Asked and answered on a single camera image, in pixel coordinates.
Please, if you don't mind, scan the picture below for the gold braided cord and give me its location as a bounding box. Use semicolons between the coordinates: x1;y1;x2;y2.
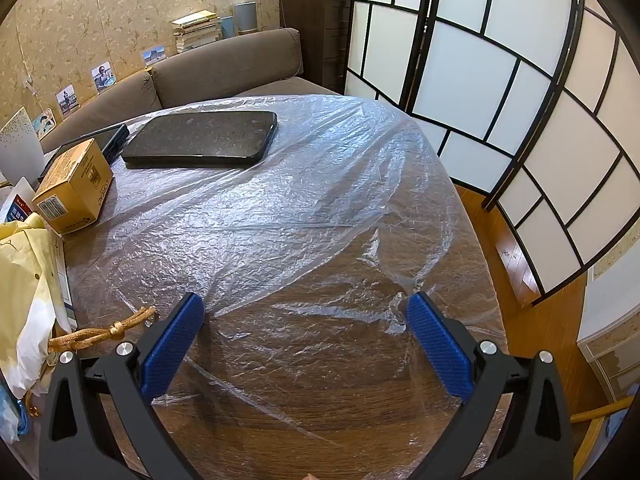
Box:
47;306;157;356

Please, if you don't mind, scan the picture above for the brown fabric sofa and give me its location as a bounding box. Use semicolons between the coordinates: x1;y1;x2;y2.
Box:
39;27;346;153

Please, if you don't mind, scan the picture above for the yellow white bag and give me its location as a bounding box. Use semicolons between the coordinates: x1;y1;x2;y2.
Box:
0;212;68;401

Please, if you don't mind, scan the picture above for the small black flat device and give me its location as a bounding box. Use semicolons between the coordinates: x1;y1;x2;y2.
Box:
37;123;131;183

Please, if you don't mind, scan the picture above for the grey cylindrical container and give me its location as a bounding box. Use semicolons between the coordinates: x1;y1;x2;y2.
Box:
235;2;258;36

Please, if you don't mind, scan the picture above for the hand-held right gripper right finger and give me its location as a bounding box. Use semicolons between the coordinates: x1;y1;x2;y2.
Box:
406;291;583;480

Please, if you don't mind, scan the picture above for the dark wooden cabinet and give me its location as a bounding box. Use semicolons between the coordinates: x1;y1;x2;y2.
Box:
278;0;357;95

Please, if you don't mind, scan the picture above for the white flat box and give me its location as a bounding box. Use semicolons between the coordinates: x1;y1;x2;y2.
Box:
50;232;77;331

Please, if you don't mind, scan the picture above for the white red blue medicine box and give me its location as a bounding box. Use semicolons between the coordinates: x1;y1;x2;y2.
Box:
0;176;38;223

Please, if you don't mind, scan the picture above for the blue plastic item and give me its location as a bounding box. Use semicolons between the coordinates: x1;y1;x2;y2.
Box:
0;385;31;443

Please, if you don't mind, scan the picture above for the gold cardboard box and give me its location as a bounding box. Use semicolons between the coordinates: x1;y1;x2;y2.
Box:
31;138;115;235

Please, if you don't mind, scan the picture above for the black framed folding screen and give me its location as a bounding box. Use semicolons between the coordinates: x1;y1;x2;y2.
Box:
345;0;640;307

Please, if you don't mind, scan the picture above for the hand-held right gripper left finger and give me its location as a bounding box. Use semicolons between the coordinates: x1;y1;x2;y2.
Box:
39;292;221;480

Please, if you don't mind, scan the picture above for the clear plastic table cover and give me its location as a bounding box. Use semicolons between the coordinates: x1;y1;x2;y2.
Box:
60;94;508;480

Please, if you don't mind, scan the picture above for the standing figure photo card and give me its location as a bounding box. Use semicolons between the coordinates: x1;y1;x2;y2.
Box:
55;85;81;117

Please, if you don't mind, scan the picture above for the blue photo card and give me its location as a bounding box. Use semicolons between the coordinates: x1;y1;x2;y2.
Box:
32;111;57;137

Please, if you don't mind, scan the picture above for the stack of books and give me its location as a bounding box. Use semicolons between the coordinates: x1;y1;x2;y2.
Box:
171;9;223;54

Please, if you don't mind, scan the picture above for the portrait photo card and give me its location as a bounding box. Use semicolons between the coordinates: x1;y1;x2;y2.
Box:
91;63;117;92

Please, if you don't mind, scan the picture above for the white side cabinet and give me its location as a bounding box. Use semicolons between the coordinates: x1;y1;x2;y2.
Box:
577;255;640;406

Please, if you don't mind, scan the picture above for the wooden chair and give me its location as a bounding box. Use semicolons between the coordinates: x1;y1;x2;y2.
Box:
570;395;636;466

